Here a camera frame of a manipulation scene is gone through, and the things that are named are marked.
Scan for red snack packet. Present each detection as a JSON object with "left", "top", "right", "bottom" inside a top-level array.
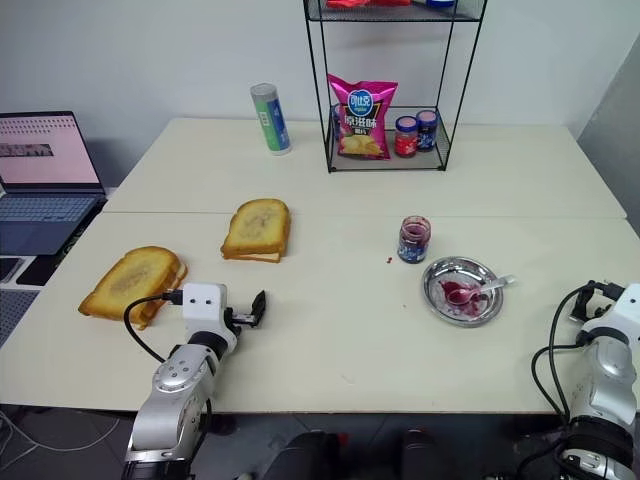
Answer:
[{"left": 325, "top": 0, "right": 414, "bottom": 10}]

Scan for white floor cable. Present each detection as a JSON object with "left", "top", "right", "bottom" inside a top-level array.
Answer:
[{"left": 0, "top": 404, "right": 122, "bottom": 480}]

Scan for pink potato chips bag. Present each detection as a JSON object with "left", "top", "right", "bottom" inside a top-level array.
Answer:
[{"left": 327, "top": 73, "right": 400, "bottom": 161}]

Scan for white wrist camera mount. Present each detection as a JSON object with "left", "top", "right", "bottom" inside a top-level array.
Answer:
[
  {"left": 580, "top": 283, "right": 640, "bottom": 337},
  {"left": 180, "top": 282, "right": 229, "bottom": 334}
]

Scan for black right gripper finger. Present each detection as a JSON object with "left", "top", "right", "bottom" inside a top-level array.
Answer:
[{"left": 568, "top": 288, "right": 592, "bottom": 322}]

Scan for round metal plate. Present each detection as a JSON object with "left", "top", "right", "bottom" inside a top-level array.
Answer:
[{"left": 421, "top": 256, "right": 504, "bottom": 329}]

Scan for black smartphone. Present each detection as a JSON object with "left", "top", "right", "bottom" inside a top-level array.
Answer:
[{"left": 0, "top": 255, "right": 26, "bottom": 284}]

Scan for black wire shelf rack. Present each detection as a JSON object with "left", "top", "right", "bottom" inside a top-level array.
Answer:
[{"left": 303, "top": 0, "right": 489, "bottom": 175}]

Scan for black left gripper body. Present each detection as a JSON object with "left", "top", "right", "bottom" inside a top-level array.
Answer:
[{"left": 223, "top": 305, "right": 253, "bottom": 337}]

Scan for grey green blue tube can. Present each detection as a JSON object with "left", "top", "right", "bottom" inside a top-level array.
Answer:
[{"left": 249, "top": 83, "right": 293, "bottom": 157}]

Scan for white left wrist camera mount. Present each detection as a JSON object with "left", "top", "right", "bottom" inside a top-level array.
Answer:
[{"left": 180, "top": 282, "right": 229, "bottom": 334}]

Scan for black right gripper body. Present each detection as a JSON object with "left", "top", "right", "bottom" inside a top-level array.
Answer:
[{"left": 587, "top": 280, "right": 627, "bottom": 314}]

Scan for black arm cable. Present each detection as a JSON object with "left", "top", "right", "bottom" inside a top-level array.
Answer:
[
  {"left": 516, "top": 282, "right": 601, "bottom": 480},
  {"left": 123, "top": 288, "right": 185, "bottom": 364}
]

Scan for closed blue-label jam jar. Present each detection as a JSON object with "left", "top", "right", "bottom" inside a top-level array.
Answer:
[{"left": 415, "top": 109, "right": 439, "bottom": 152}]

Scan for red-label jam jar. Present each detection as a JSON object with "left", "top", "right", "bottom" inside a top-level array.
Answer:
[{"left": 394, "top": 115, "right": 419, "bottom": 160}]

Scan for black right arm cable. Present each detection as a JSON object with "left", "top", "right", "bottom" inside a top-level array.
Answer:
[{"left": 516, "top": 282, "right": 601, "bottom": 480}]

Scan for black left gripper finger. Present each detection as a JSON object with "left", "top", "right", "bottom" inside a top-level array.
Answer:
[{"left": 249, "top": 289, "right": 268, "bottom": 327}]

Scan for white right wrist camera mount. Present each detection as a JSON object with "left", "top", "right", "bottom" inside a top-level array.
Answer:
[{"left": 580, "top": 283, "right": 640, "bottom": 337}]

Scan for toast slices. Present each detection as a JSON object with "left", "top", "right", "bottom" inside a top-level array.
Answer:
[
  {"left": 78, "top": 245, "right": 189, "bottom": 331},
  {"left": 220, "top": 198, "right": 292, "bottom": 263}
]

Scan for black perforated panel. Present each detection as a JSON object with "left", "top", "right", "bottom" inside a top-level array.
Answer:
[{"left": 0, "top": 288, "right": 40, "bottom": 349}]

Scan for open blue-label jam jar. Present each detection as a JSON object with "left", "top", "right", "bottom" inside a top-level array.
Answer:
[{"left": 397, "top": 214, "right": 432, "bottom": 265}]

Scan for open laptop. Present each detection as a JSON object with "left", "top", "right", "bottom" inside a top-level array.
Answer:
[{"left": 0, "top": 110, "right": 109, "bottom": 256}]

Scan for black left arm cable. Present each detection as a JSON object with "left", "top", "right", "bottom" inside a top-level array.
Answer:
[{"left": 123, "top": 288, "right": 185, "bottom": 364}]

